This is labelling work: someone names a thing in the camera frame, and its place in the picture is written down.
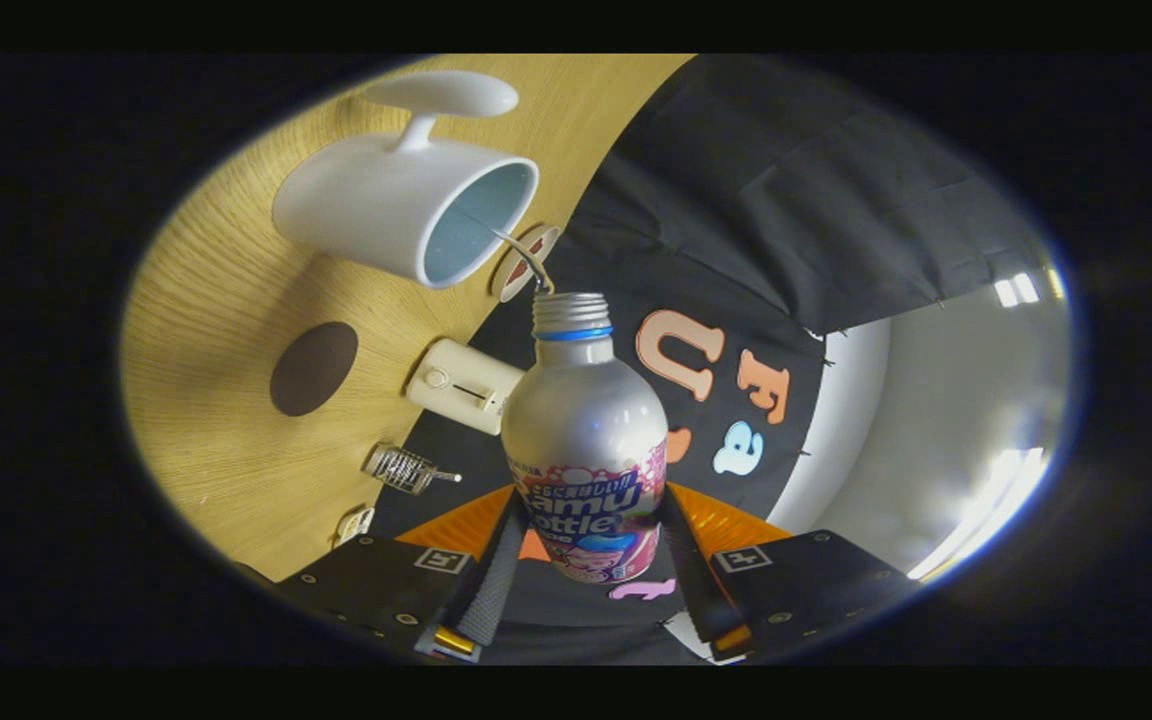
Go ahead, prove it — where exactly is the white round plate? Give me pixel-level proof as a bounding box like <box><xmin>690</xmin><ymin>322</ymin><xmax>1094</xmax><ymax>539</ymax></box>
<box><xmin>491</xmin><ymin>225</ymin><xmax>562</xmax><ymax>304</ymax></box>

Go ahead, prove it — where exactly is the white cup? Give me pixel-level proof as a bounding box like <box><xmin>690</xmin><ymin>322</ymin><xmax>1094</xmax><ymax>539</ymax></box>
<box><xmin>271</xmin><ymin>70</ymin><xmax>541</xmax><ymax>290</ymax></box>

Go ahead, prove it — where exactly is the metal wire basket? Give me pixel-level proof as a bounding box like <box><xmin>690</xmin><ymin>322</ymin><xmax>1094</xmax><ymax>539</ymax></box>
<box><xmin>361</xmin><ymin>442</ymin><xmax>437</xmax><ymax>497</ymax></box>

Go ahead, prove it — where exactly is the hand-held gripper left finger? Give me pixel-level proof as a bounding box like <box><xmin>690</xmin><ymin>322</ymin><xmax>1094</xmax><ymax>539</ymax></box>
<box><xmin>276</xmin><ymin>485</ymin><xmax>529</xmax><ymax>663</ymax></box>

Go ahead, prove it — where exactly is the dark brown round coaster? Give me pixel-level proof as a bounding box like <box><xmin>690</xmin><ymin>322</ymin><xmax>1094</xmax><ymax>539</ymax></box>
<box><xmin>269</xmin><ymin>321</ymin><xmax>359</xmax><ymax>418</ymax></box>

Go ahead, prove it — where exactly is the wooden table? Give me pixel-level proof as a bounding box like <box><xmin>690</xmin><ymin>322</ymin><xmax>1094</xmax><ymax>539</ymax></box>
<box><xmin>121</xmin><ymin>55</ymin><xmax>697</xmax><ymax>583</ymax></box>

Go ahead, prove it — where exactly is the thin juice stream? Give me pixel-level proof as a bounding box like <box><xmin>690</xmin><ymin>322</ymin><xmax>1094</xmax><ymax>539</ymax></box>
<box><xmin>491</xmin><ymin>230</ymin><xmax>555</xmax><ymax>296</ymax></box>

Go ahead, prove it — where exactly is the white divided dish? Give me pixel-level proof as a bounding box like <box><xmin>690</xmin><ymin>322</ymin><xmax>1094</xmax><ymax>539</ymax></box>
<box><xmin>334</xmin><ymin>506</ymin><xmax>377</xmax><ymax>549</ymax></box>

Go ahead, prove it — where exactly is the white toaster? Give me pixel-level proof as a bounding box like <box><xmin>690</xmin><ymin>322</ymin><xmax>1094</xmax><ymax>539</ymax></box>
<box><xmin>405</xmin><ymin>338</ymin><xmax>525</xmax><ymax>437</ymax></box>

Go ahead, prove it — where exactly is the silver juice bottle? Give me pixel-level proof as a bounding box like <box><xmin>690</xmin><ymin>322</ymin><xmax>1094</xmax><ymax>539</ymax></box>
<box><xmin>501</xmin><ymin>292</ymin><xmax>669</xmax><ymax>585</ymax></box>

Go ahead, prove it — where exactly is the black backdrop cloth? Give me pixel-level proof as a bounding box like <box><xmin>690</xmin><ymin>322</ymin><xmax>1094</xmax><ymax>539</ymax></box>
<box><xmin>371</xmin><ymin>55</ymin><xmax>1052</xmax><ymax>666</ymax></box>

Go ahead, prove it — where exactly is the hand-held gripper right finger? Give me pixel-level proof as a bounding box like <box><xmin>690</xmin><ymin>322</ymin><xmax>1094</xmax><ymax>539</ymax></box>
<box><xmin>658</xmin><ymin>482</ymin><xmax>922</xmax><ymax>661</ymax></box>

